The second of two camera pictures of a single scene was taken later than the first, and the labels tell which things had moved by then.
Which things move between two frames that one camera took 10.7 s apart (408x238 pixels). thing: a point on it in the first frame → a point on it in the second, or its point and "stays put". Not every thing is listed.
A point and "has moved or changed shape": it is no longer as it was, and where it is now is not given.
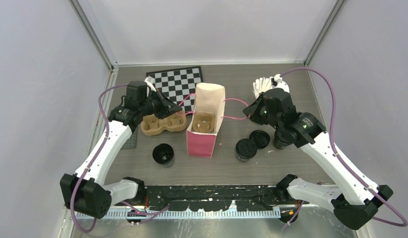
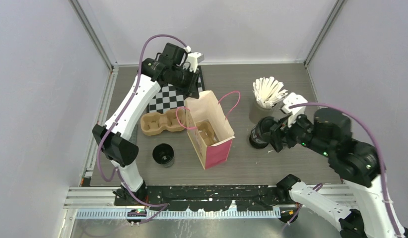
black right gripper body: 266,118 → 301,131
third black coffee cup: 163,153 stays put
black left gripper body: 152,105 → 182,80
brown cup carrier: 204,122 → 206,133
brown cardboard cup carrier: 151,125 stays put
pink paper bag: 209,108 has moved or changed shape
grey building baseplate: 131,142 stays put
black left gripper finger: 168,106 → 193,92
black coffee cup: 284,138 has moved or changed shape
